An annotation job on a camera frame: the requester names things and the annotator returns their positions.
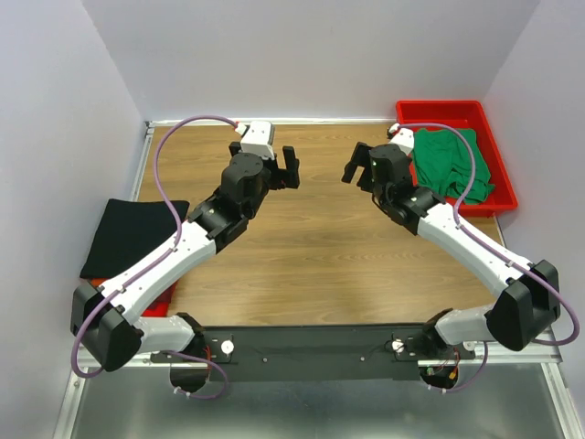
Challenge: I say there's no green t shirt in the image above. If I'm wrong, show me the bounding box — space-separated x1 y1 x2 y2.
412 128 495 205

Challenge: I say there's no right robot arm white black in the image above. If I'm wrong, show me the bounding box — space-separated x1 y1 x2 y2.
342 143 560 359

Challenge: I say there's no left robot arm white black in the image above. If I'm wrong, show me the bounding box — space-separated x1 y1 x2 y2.
70 145 300 371

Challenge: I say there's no black folded t shirt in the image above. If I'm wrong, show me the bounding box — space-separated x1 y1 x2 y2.
80 198 176 280

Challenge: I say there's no red plastic bin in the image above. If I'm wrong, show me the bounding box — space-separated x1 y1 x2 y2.
396 100 518 217

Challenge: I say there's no red folded t shirt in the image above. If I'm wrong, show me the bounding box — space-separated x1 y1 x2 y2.
85 282 178 317

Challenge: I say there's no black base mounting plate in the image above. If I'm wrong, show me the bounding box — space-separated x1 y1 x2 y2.
148 322 476 384

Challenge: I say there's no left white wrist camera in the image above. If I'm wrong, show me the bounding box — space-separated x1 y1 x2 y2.
235 121 275 160

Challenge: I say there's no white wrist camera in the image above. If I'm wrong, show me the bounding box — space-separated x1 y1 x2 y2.
235 121 275 160
388 123 414 155

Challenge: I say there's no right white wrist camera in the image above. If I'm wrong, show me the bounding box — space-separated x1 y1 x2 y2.
388 123 414 155

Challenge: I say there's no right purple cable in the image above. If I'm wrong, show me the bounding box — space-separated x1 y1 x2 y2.
396 122 578 345

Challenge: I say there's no purple cable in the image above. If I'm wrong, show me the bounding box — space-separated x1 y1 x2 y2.
396 122 578 345
72 114 243 379

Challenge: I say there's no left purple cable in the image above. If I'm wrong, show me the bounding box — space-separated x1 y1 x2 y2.
72 114 243 379

